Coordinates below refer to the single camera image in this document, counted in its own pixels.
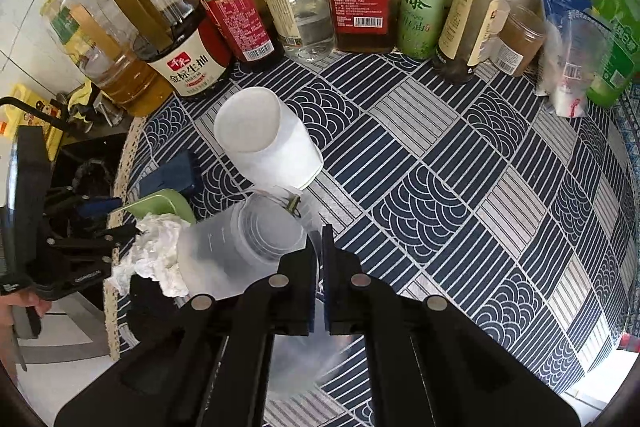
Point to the white paper cup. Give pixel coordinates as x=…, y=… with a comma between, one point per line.
x=270, y=142

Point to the black sink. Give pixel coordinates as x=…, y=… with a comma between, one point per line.
x=75, y=152

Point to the black faucet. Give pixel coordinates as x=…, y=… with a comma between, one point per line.
x=20, y=103

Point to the clear plastic cup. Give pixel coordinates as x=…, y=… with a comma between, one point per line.
x=300, y=372

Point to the tall yellow green label bottle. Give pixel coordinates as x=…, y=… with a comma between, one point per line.
x=57, y=24

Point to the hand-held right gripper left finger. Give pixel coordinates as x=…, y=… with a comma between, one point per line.
x=314, y=307

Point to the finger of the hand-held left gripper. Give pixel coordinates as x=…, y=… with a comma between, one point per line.
x=97, y=207
x=115, y=237

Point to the green packet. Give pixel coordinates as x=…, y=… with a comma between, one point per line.
x=615, y=57

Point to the blue patterned tablecloth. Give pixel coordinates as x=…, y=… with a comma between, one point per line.
x=450, y=187

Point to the large cooking oil bottle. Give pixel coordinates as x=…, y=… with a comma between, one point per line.
x=130, y=87

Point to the small red object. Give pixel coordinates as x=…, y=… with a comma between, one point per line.
x=631, y=342

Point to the yellow cloth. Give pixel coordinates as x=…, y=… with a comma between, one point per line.
x=82, y=97

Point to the person's left hand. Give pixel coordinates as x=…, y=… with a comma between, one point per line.
x=25, y=304

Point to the dark blue object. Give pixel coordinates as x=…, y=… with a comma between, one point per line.
x=172, y=174

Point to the frosted plastic cup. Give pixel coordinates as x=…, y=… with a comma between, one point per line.
x=215, y=252

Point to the yellow dish soap bottle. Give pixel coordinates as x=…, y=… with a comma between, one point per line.
x=42, y=109

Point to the metal soap dispenser pump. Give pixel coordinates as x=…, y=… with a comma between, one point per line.
x=107, y=112

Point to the clear blue white packet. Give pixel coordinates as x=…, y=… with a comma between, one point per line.
x=567, y=57

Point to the white tissue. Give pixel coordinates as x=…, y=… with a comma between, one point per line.
x=155, y=252

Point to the small brown powder jar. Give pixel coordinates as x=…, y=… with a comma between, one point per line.
x=520, y=42

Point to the green plastic tray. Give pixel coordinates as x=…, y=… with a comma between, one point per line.
x=160, y=204

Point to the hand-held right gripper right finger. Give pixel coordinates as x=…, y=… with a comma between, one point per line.
x=327, y=297

